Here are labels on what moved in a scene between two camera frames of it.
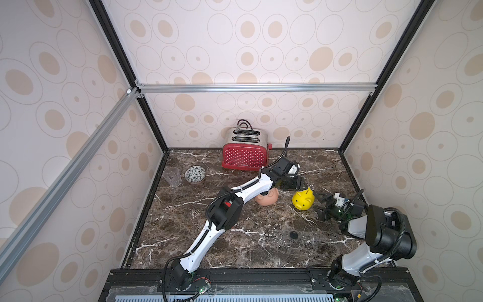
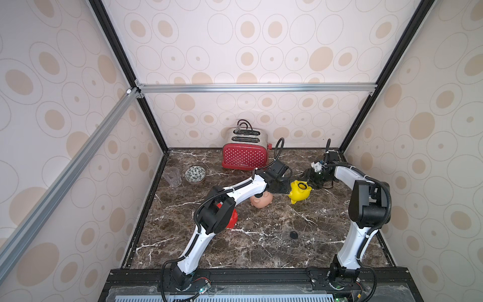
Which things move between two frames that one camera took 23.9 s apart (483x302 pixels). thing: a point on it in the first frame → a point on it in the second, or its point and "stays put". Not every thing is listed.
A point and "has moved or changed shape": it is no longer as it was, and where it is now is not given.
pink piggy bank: [268, 199] has moved or changed shape
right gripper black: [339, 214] → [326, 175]
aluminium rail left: [21, 236] stays put
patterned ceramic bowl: [195, 174] stays put
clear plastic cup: [173, 175] stays put
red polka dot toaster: [245, 148] stays put
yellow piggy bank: [304, 199] has moved or changed shape
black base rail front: [145, 284] stays put
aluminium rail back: [336, 87] stays put
